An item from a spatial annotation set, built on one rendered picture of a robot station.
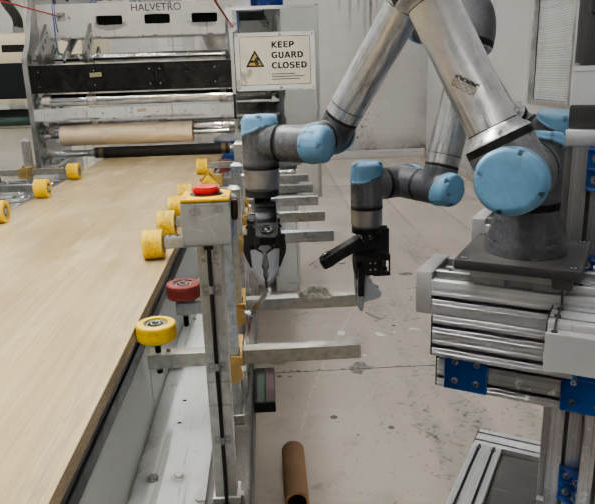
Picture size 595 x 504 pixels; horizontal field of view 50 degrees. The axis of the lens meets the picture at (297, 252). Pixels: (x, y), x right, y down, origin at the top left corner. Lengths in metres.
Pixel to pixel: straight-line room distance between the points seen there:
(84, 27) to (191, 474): 3.43
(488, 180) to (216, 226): 0.45
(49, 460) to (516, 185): 0.80
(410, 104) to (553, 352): 9.46
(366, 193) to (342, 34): 8.92
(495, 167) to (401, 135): 9.46
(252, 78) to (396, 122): 6.71
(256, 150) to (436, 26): 0.42
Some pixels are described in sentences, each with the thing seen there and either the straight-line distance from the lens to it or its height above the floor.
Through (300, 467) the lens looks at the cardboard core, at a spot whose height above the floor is 0.07.
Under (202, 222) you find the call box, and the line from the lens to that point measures 0.92.
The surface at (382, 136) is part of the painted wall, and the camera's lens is 10.48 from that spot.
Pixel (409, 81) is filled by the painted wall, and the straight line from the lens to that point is 10.51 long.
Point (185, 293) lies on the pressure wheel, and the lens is 1.53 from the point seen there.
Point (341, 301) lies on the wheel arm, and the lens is 1.57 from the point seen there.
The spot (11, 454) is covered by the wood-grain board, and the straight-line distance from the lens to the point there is 0.99.
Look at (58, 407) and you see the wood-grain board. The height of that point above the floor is 0.90.
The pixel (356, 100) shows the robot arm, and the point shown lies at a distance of 1.34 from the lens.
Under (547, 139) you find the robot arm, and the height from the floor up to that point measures 1.26.
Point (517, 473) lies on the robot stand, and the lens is 2.14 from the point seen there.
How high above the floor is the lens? 1.39
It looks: 16 degrees down
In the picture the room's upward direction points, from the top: 2 degrees counter-clockwise
